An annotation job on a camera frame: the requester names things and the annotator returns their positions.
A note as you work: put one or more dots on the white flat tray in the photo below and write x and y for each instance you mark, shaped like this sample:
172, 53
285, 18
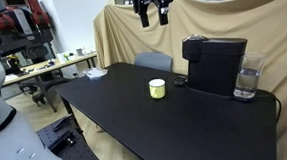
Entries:
95, 73

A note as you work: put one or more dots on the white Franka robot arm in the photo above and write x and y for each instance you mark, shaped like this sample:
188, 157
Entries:
10, 145

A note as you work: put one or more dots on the white box on desk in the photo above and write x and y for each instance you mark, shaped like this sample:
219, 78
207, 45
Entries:
62, 57

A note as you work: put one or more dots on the yellow mug with white rim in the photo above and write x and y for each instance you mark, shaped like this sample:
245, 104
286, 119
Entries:
157, 89

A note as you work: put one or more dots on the beige backdrop cloth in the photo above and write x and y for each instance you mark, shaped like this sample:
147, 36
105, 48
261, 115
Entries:
213, 15

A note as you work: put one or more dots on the wooden desk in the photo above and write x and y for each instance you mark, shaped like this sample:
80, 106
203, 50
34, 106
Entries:
46, 67

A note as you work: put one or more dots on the grey chair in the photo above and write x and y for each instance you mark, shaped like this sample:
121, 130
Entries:
154, 61

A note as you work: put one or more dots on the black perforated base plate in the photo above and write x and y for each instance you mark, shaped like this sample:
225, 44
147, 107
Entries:
74, 151

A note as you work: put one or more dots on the clear water tank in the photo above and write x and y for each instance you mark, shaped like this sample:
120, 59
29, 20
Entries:
248, 77

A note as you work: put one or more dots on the black office chair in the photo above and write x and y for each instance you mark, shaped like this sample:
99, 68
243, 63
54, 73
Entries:
45, 87

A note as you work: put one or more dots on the red and black background robot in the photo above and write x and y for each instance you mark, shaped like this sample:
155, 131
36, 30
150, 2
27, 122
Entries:
13, 28

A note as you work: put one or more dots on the black coffee machine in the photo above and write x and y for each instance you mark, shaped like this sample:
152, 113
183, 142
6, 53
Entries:
212, 65

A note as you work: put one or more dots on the small black round cup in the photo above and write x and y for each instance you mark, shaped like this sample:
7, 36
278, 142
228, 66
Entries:
180, 80

